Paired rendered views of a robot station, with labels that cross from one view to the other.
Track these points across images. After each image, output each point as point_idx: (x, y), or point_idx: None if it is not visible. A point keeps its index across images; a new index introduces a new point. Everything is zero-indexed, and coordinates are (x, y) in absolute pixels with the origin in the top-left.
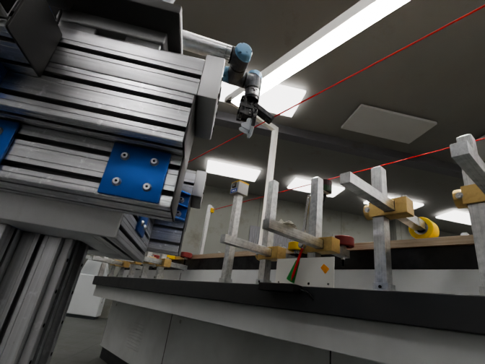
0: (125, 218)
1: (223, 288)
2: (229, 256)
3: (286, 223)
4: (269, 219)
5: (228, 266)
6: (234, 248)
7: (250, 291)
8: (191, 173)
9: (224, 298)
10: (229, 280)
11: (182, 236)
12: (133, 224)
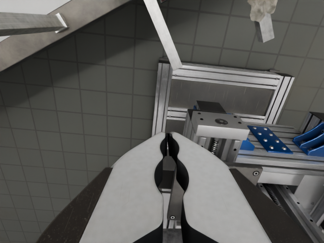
0: (292, 130)
1: (82, 28)
2: (46, 24)
3: (268, 6)
4: (273, 37)
5: (55, 23)
6: (30, 14)
7: (128, 3)
8: (242, 141)
9: (90, 26)
10: (62, 17)
11: (213, 107)
12: (274, 129)
